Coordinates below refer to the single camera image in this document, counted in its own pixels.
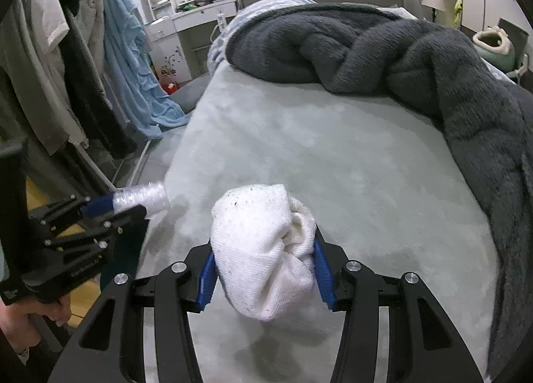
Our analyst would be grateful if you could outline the dark grey fluffy blanket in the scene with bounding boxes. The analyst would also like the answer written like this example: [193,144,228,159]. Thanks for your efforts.
[225,3,533,383]

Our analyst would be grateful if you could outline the white towel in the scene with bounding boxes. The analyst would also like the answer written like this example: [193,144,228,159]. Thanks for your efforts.
[210,184,318,322]

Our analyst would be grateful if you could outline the white fluffy garment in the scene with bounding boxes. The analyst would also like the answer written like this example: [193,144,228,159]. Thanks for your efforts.
[71,0,113,109]

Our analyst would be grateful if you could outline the yellow wooden board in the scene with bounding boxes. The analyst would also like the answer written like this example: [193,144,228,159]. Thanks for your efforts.
[25,177,105,327]

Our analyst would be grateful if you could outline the person's left hand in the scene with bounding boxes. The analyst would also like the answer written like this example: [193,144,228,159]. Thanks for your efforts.
[6,297,73,327]

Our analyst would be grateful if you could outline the grey cushion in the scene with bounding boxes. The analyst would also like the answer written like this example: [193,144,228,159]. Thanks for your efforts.
[169,75,209,113]

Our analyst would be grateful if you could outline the pale green bed sheet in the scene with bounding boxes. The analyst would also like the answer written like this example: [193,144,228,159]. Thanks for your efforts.
[137,60,500,383]

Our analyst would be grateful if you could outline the dark long coat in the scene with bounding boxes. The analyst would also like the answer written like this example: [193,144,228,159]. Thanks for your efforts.
[58,12,138,159]

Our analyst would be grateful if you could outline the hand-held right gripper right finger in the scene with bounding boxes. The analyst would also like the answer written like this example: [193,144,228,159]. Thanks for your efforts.
[311,227,486,383]

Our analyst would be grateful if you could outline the white shirt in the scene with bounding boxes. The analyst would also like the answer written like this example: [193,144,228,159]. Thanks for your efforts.
[31,0,69,52]

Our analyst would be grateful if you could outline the light blue robe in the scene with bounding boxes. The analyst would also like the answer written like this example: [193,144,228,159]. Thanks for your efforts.
[92,0,192,140]

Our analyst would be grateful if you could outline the hanging clothes on rack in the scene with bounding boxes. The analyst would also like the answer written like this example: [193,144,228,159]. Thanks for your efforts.
[0,0,90,159]

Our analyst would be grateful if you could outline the clear plastic bottle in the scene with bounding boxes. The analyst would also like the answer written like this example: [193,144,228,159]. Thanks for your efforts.
[112,181,171,215]

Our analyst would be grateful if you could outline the white clothes rack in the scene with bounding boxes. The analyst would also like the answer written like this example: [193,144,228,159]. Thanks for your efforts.
[125,140,154,189]

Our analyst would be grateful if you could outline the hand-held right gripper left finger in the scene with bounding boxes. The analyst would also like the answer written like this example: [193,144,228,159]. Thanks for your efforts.
[48,243,217,383]

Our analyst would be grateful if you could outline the white dressing table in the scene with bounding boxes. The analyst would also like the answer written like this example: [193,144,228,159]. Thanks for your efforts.
[144,0,240,88]

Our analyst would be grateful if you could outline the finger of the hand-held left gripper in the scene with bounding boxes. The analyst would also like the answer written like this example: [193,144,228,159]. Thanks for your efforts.
[27,193,123,242]
[39,205,148,267]

